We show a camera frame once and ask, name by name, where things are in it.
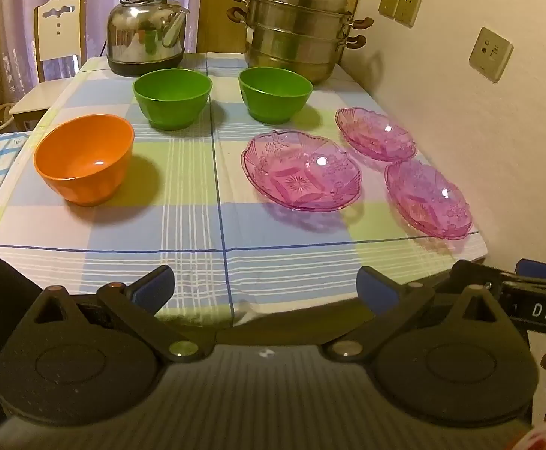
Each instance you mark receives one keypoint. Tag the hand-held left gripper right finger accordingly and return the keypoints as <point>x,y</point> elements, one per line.
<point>375,287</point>

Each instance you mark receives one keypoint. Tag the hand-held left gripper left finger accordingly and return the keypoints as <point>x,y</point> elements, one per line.
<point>153,287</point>

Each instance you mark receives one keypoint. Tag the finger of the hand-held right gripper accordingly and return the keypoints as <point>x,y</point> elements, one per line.
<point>542,270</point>

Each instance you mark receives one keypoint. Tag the small pink glass plate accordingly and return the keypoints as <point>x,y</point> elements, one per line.
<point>376,136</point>
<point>427,201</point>

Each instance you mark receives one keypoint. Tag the large pink glass plate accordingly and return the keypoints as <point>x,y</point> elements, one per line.
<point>301,173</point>

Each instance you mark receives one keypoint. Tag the orange bowl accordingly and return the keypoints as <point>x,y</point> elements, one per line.
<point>83,159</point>

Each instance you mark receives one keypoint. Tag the green bowl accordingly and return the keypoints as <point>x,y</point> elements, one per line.
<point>275,96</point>
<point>172,98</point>

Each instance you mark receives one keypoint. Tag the checked tablecloth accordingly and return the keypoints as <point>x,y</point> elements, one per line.
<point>184,225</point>

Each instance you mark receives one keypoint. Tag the steel kettle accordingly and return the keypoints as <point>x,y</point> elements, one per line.
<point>141,37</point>

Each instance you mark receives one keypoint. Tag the steel steamer pot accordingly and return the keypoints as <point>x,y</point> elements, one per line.
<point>296,42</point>

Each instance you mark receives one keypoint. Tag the white wooden chair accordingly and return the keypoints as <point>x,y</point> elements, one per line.
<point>59,33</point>

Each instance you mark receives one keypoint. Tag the purple curtain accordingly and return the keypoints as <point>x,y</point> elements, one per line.
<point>10,9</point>

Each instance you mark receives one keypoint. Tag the wall power socket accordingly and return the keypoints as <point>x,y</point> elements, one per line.
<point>490,54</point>

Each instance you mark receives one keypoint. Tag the wall light switch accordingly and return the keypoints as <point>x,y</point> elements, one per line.
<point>389,2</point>
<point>407,9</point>

